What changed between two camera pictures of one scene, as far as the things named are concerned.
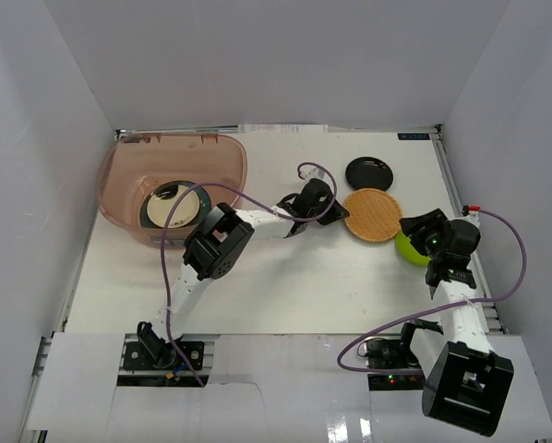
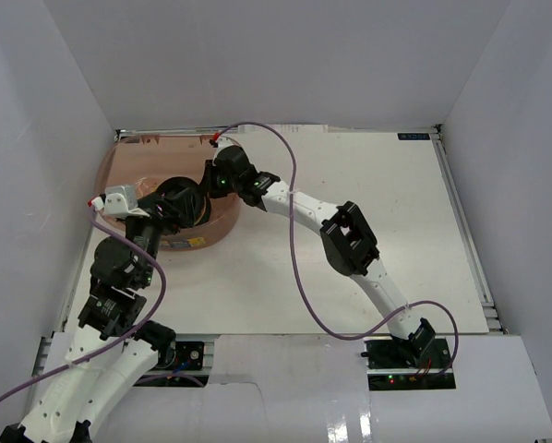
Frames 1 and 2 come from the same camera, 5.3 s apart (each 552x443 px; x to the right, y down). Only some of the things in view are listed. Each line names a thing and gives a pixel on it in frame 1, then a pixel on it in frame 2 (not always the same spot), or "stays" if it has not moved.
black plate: (369, 173) → (175, 185)
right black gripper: (433, 221) → (209, 181)
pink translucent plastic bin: (133, 163) stays
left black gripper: (327, 209) → (166, 209)
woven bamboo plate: (374, 214) → (204, 218)
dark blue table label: (414, 136) stays
